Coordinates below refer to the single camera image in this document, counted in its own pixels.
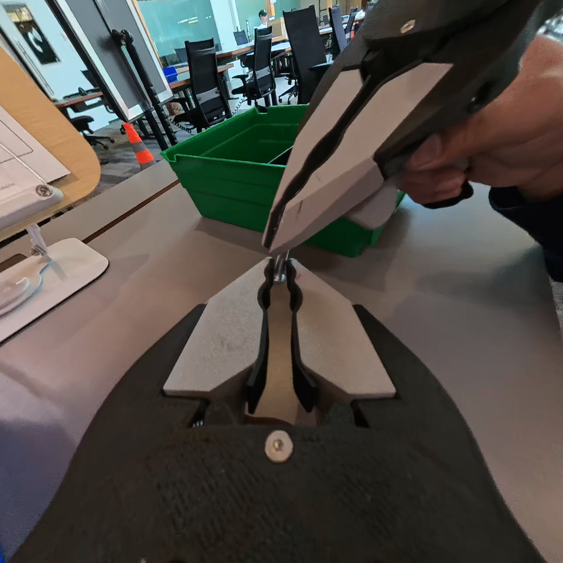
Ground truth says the wooden display board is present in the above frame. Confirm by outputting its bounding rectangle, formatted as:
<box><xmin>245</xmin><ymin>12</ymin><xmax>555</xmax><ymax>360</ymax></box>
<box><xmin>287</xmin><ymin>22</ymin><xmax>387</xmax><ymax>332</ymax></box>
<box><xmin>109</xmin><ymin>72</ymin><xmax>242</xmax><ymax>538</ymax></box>
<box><xmin>0</xmin><ymin>46</ymin><xmax>102</xmax><ymax>240</ymax></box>

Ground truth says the person's right forearm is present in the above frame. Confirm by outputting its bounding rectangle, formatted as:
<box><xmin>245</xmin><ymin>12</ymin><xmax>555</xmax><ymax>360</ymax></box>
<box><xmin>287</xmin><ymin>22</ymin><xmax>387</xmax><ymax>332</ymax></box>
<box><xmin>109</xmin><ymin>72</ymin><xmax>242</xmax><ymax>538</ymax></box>
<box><xmin>488</xmin><ymin>185</ymin><xmax>563</xmax><ymax>282</ymax></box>

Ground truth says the printed instruction sheet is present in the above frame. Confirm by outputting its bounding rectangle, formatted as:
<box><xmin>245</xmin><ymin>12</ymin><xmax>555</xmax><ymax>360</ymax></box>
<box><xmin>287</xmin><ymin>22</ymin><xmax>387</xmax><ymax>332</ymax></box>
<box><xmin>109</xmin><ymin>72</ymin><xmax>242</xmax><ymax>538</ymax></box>
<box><xmin>0</xmin><ymin>106</ymin><xmax>71</xmax><ymax>212</ymax></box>

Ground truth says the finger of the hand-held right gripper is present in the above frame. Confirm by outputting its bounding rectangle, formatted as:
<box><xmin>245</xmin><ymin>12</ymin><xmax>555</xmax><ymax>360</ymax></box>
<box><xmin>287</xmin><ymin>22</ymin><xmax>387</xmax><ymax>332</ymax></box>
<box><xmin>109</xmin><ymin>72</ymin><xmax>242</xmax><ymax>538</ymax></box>
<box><xmin>262</xmin><ymin>67</ymin><xmax>367</xmax><ymax>249</ymax></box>
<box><xmin>269</xmin><ymin>61</ymin><xmax>455</xmax><ymax>253</ymax></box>

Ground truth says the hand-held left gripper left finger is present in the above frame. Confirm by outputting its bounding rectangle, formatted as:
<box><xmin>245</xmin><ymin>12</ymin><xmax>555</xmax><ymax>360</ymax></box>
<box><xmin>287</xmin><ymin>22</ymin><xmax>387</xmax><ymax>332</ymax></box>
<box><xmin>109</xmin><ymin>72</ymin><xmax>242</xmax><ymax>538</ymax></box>
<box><xmin>162</xmin><ymin>257</ymin><xmax>271</xmax><ymax>414</ymax></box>

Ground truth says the green plastic bin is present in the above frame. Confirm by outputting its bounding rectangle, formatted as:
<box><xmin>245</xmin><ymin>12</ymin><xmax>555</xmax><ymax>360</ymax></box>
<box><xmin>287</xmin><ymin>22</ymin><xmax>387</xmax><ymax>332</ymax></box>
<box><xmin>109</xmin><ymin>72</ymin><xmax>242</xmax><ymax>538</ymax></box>
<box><xmin>160</xmin><ymin>105</ymin><xmax>405</xmax><ymax>258</ymax></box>

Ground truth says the person's right hand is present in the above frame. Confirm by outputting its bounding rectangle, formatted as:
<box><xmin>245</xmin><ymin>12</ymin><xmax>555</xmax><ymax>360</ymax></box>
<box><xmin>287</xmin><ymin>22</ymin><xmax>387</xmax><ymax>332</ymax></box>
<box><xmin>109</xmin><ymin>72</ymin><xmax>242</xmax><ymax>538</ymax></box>
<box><xmin>398</xmin><ymin>35</ymin><xmax>563</xmax><ymax>205</ymax></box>

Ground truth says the orange traffic cone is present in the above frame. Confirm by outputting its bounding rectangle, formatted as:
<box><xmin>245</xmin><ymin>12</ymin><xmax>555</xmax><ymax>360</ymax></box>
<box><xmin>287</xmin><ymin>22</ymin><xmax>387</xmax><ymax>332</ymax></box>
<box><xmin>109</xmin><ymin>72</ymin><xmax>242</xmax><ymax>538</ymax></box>
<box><xmin>122</xmin><ymin>122</ymin><xmax>157</xmax><ymax>171</ymax></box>

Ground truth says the group of black office chairs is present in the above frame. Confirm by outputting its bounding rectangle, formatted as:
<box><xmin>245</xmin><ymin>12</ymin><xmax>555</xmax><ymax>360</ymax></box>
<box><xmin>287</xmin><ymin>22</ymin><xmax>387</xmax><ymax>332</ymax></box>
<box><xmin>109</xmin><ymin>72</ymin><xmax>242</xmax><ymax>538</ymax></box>
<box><xmin>66</xmin><ymin>0</ymin><xmax>366</xmax><ymax>150</ymax></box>

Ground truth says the white framed grey panel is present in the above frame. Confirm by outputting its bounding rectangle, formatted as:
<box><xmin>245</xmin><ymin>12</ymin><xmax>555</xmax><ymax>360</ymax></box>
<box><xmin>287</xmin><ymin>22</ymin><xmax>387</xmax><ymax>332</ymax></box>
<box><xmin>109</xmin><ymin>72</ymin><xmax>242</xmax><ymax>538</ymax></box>
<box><xmin>44</xmin><ymin>0</ymin><xmax>179</xmax><ymax>150</ymax></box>

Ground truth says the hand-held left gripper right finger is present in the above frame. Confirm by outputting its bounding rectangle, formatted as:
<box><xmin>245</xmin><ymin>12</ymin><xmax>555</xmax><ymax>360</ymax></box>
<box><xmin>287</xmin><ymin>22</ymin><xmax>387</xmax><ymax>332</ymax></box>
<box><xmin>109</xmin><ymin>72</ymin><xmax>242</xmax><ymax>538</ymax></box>
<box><xmin>287</xmin><ymin>258</ymin><xmax>397</xmax><ymax>414</ymax></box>

